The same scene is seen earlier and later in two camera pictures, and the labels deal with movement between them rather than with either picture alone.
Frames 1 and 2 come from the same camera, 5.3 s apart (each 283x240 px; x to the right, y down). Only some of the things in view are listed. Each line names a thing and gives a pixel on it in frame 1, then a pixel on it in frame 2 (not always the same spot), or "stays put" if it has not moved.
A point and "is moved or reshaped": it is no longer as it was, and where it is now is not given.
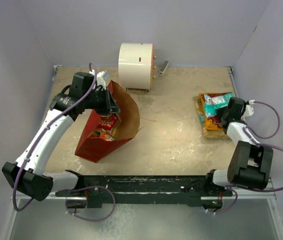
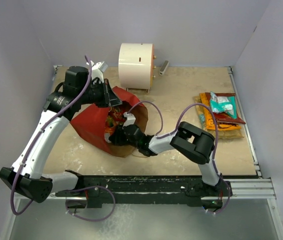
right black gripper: x=219 y=111 -> x=117 y=137
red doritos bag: x=108 y=122 -> x=226 y=116
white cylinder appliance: x=136 y=66 stays put
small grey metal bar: x=164 y=67 stays put
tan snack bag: x=217 y=133 stays put
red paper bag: x=94 y=149 is moved or reshaped
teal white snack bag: x=214 y=101 is moved or reshaped
